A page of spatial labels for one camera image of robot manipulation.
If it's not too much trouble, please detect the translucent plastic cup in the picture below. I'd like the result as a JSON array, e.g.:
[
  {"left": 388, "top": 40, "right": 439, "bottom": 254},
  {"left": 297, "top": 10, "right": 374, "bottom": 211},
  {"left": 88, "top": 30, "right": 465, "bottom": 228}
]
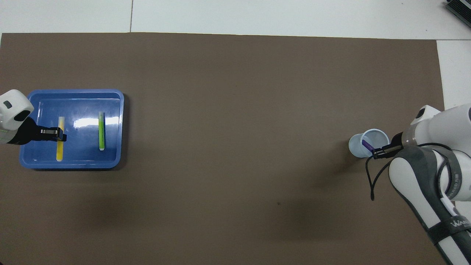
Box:
[{"left": 348, "top": 128, "right": 390, "bottom": 158}]

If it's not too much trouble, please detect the yellow highlighter pen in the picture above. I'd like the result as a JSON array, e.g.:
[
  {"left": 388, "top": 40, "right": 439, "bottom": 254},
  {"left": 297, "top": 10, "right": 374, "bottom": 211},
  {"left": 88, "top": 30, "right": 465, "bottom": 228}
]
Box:
[{"left": 56, "top": 117, "right": 65, "bottom": 162}]

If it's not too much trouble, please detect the green highlighter pen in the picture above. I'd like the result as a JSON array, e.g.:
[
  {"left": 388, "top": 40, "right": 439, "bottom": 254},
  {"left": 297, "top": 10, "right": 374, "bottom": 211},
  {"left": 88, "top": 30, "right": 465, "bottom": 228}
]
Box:
[{"left": 99, "top": 112, "right": 106, "bottom": 151}]

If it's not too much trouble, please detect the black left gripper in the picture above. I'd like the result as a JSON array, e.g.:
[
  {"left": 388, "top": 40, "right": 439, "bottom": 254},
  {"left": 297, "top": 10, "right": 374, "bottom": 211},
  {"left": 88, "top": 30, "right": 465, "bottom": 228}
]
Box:
[{"left": 17, "top": 118, "right": 67, "bottom": 146}]

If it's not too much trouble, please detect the brown paper table mat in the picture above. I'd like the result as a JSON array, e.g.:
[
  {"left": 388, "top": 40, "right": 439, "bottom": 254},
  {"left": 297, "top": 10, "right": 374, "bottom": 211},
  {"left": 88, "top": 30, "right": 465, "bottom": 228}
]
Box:
[{"left": 0, "top": 32, "right": 463, "bottom": 265}]

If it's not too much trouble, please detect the grey ribbed device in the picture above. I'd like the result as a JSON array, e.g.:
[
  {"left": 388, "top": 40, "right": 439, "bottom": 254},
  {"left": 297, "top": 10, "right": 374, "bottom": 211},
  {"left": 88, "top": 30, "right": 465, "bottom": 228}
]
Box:
[{"left": 444, "top": 0, "right": 471, "bottom": 23}]

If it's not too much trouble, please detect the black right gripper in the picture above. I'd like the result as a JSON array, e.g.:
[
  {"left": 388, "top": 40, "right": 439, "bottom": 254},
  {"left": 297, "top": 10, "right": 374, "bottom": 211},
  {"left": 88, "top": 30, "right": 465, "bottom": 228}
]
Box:
[{"left": 372, "top": 132, "right": 405, "bottom": 159}]

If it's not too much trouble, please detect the blue plastic tray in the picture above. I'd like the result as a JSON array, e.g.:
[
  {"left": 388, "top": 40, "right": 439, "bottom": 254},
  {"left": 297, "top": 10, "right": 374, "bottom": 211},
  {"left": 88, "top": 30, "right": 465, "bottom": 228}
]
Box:
[{"left": 19, "top": 89, "right": 125, "bottom": 169}]

